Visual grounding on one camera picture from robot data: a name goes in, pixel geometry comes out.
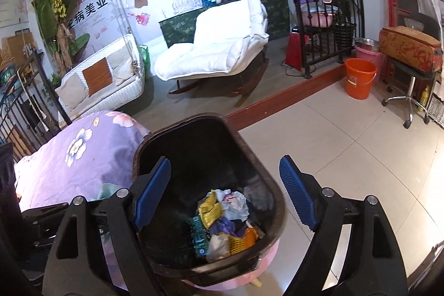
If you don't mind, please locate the white tissue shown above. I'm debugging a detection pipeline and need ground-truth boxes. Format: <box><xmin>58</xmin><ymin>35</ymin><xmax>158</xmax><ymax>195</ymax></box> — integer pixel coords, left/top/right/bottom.
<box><xmin>205</xmin><ymin>233</ymin><xmax>230</xmax><ymax>263</ymax></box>

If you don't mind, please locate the purple plastic snack bag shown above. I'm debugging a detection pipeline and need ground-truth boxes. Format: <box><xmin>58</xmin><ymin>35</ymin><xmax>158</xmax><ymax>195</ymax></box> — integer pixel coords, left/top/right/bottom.
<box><xmin>209</xmin><ymin>216</ymin><xmax>248</xmax><ymax>238</ymax></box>

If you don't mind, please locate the white paper towel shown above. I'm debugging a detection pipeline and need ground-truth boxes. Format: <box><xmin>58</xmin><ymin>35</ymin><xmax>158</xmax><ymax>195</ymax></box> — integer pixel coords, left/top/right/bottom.
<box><xmin>215</xmin><ymin>189</ymin><xmax>249</xmax><ymax>222</ymax></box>

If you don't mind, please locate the yellow foam fruit net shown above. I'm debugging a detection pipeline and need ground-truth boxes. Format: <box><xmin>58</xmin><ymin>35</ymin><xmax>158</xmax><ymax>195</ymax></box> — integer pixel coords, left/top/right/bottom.
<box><xmin>228</xmin><ymin>228</ymin><xmax>259</xmax><ymax>255</ymax></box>

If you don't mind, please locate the yellow plastic wrapper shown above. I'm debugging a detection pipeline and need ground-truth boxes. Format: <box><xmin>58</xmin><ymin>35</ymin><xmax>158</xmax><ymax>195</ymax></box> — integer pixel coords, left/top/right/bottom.
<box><xmin>198</xmin><ymin>190</ymin><xmax>223</xmax><ymax>230</ymax></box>

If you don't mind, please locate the dark brown trash bin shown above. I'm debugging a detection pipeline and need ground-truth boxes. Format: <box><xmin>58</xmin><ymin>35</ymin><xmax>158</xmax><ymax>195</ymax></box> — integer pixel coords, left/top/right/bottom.
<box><xmin>133</xmin><ymin>113</ymin><xmax>285</xmax><ymax>287</ymax></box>

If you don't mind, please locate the purple floral bed quilt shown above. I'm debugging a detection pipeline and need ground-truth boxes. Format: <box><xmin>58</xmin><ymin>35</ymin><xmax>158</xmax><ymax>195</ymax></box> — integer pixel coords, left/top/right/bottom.
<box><xmin>1</xmin><ymin>110</ymin><xmax>148</xmax><ymax>295</ymax></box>

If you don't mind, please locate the chrome swivel stool base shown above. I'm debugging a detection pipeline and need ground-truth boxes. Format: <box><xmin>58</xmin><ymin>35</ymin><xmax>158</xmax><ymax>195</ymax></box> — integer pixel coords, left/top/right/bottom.
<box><xmin>382</xmin><ymin>58</ymin><xmax>436</xmax><ymax>129</ymax></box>

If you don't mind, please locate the white wicker swing sofa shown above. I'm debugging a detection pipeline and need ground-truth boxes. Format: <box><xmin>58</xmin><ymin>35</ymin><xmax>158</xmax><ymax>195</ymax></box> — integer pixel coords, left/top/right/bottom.
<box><xmin>56</xmin><ymin>33</ymin><xmax>145</xmax><ymax>121</ymax></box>

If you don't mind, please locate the brown square cushion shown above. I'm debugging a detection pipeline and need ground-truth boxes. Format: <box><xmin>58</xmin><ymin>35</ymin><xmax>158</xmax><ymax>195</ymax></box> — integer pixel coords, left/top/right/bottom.
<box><xmin>82</xmin><ymin>58</ymin><xmax>112</xmax><ymax>97</ymax></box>

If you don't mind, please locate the orange plastic bucket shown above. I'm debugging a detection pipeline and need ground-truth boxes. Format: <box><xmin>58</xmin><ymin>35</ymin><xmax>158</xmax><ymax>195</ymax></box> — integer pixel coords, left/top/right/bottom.
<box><xmin>345</xmin><ymin>58</ymin><xmax>378</xmax><ymax>100</ymax></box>

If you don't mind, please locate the pink plastic bucket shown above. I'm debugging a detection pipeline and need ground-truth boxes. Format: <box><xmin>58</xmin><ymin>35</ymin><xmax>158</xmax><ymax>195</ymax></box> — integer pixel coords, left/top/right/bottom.
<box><xmin>354</xmin><ymin>37</ymin><xmax>385</xmax><ymax>77</ymax></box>

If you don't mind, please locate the orange patterned stool cushion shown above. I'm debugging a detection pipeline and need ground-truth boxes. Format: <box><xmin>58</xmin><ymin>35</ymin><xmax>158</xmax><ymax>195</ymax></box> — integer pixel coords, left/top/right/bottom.
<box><xmin>379</xmin><ymin>26</ymin><xmax>443</xmax><ymax>74</ymax></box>

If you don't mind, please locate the red box on floor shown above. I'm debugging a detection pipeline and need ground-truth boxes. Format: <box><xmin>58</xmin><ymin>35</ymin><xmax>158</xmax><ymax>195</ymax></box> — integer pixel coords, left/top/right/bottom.
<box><xmin>284</xmin><ymin>28</ymin><xmax>309</xmax><ymax>70</ymax></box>

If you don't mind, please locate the black metal towel rack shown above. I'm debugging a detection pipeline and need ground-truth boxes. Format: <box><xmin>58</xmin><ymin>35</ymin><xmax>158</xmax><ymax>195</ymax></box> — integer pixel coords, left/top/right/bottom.
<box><xmin>294</xmin><ymin>0</ymin><xmax>365</xmax><ymax>79</ymax></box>

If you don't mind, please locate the green patterned cabinet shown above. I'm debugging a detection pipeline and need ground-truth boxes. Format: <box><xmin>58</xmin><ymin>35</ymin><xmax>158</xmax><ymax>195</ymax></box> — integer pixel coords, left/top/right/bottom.
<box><xmin>160</xmin><ymin>0</ymin><xmax>290</xmax><ymax>47</ymax></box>

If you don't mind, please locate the white cushioned rocking chair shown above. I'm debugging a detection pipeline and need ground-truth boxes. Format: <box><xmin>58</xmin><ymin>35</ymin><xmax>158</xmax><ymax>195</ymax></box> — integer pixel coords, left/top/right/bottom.
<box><xmin>154</xmin><ymin>0</ymin><xmax>269</xmax><ymax>81</ymax></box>

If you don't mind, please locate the black metal bed frame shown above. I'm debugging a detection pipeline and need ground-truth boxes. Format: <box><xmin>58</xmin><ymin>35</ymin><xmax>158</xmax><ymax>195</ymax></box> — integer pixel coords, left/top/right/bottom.
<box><xmin>1</xmin><ymin>52</ymin><xmax>72</xmax><ymax>162</ymax></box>

